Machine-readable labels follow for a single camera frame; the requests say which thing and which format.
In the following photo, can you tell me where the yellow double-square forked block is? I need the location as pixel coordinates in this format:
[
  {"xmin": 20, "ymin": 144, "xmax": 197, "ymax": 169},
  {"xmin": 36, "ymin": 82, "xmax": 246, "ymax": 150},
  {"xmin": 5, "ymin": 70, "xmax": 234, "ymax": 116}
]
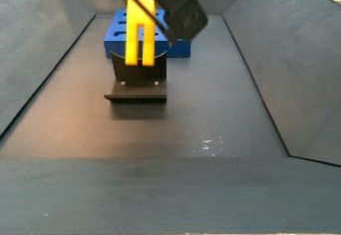
[{"xmin": 125, "ymin": 0, "xmax": 156, "ymax": 67}]

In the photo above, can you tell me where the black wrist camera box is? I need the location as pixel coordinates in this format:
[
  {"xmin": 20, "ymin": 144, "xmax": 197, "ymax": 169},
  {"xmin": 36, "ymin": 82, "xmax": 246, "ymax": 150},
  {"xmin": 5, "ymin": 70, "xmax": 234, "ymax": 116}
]
[{"xmin": 108, "ymin": 0, "xmax": 208, "ymax": 45}]

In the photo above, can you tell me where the black curved holder stand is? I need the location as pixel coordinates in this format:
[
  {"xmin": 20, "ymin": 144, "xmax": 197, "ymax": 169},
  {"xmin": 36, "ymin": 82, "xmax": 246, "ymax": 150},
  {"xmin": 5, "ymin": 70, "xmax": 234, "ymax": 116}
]
[{"xmin": 104, "ymin": 53, "xmax": 168, "ymax": 103}]

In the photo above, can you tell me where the blue shape-sorting foam board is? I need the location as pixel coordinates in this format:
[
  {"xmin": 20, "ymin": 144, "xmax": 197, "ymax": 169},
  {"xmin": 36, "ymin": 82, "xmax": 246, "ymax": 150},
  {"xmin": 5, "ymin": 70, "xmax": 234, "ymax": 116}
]
[{"xmin": 104, "ymin": 9, "xmax": 191, "ymax": 58}]

